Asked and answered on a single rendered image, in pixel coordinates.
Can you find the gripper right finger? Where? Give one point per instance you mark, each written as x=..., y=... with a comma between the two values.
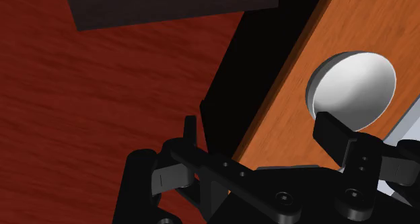
x=334, y=136

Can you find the white round bowl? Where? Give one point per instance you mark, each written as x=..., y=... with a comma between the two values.
x=356, y=85

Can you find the pale grey flat box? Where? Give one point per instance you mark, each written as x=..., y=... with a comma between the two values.
x=410, y=125

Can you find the orange wooden table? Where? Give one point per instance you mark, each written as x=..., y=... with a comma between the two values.
x=361, y=20

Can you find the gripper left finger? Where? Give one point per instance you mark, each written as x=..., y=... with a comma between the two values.
x=210, y=159

